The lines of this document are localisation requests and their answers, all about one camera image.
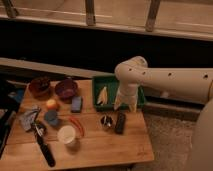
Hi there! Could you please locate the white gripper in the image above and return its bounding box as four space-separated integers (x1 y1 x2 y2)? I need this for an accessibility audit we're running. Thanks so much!
114 83 138 112

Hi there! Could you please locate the grey blue towel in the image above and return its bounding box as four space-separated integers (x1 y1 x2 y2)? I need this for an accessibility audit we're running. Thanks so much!
19 105 41 131

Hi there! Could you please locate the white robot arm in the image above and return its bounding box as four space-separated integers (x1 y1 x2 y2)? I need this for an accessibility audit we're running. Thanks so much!
114 56 213 171

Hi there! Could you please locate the small metal cup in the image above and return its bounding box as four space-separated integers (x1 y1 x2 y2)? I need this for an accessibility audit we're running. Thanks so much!
100 115 113 130

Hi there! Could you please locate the black rectangular block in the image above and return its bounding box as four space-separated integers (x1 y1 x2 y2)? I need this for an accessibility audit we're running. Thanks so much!
115 113 126 134

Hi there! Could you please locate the yellow wedge in tray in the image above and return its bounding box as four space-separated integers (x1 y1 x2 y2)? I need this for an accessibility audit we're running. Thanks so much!
97 87 108 105

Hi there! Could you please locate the green plastic tray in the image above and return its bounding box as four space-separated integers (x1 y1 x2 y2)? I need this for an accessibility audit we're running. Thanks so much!
92 75 146 112

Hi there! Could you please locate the blue sponge block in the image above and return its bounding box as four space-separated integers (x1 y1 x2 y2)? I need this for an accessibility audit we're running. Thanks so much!
71 96 82 113

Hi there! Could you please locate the red chili pepper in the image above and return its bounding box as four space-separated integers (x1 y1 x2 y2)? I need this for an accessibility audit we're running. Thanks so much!
69 117 84 137

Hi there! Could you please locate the purple bowl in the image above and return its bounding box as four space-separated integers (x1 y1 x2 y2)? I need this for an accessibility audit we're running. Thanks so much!
55 79 78 99

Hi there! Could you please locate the red yellow apple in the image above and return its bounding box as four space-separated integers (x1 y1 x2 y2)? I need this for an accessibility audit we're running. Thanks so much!
46 99 58 110

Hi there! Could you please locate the blue round lid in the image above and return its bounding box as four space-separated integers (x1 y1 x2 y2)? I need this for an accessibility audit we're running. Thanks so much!
44 110 59 126

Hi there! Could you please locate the dark red bowl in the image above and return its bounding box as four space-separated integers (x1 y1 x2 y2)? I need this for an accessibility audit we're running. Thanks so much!
29 76 50 97

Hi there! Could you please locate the black object at left edge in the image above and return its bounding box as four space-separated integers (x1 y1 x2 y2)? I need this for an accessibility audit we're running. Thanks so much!
0 78 19 157

